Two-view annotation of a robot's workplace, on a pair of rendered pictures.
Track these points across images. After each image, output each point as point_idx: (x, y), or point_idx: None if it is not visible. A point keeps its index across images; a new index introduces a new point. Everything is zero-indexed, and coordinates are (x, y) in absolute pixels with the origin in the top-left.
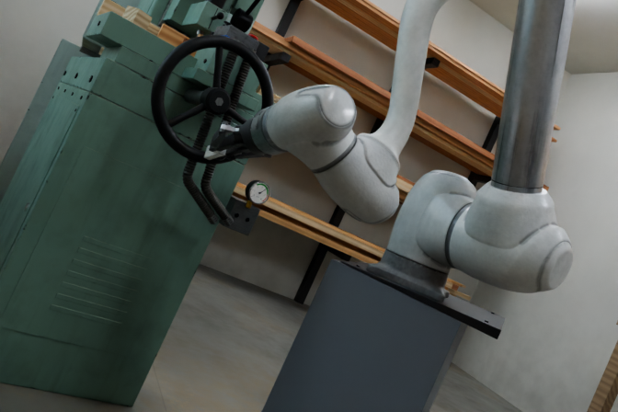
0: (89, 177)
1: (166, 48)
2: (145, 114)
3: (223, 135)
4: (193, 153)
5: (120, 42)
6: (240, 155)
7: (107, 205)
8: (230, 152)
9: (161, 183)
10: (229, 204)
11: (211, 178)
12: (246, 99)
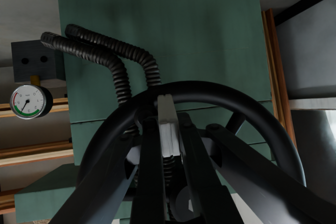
0: (226, 21)
1: (231, 187)
2: (211, 111)
3: (328, 216)
4: (181, 94)
5: (275, 162)
6: (124, 152)
7: (194, 2)
8: (160, 142)
9: (154, 52)
10: (61, 69)
11: (114, 77)
12: (126, 210)
